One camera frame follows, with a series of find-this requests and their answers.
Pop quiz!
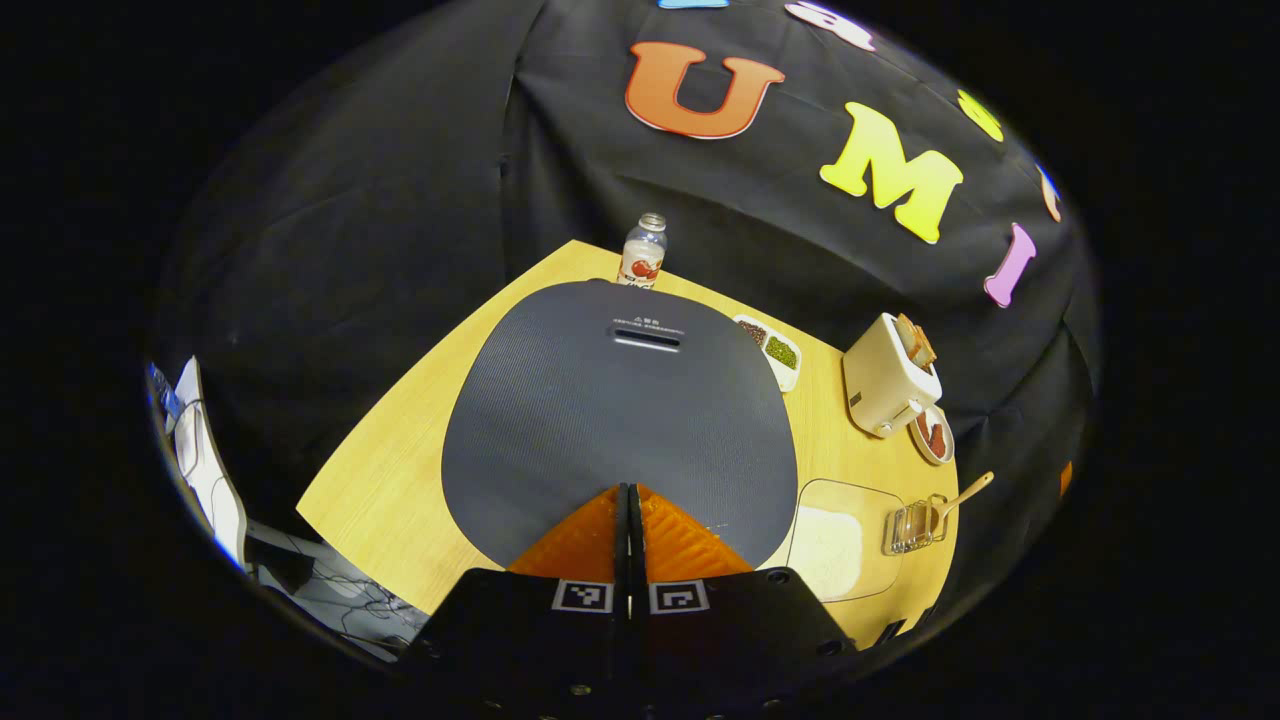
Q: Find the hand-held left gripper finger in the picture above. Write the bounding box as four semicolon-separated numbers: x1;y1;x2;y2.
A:
628;483;859;720
400;483;629;720

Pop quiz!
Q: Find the dark grey rice cooker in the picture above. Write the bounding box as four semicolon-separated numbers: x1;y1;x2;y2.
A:
441;279;799;571

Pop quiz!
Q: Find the white rice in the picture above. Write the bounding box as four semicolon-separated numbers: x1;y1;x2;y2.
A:
790;505;864;601

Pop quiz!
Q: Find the wooden spoon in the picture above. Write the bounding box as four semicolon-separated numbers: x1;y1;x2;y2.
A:
900;471;996;541

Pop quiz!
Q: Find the white divided dish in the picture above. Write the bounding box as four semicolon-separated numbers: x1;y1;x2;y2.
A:
733;314;803;393

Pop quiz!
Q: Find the clear glass tray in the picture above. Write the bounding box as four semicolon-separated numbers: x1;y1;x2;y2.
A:
785;478;906;603

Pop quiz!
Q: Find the clear plastic bottle red label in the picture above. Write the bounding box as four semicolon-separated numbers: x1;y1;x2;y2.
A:
617;212;668;291

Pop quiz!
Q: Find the white toaster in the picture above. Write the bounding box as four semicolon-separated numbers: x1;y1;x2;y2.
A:
842;312;943;439

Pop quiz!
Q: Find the white round plate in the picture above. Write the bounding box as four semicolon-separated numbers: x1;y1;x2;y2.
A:
908;404;956;466

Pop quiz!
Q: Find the black backdrop cloth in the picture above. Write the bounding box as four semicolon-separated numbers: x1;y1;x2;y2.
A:
150;0;1101;601

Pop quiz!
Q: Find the white side desk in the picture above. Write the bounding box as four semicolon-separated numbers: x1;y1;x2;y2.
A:
170;355;248;571

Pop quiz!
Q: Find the tangle of floor cables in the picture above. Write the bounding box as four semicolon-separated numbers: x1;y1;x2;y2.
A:
245;520;431;661

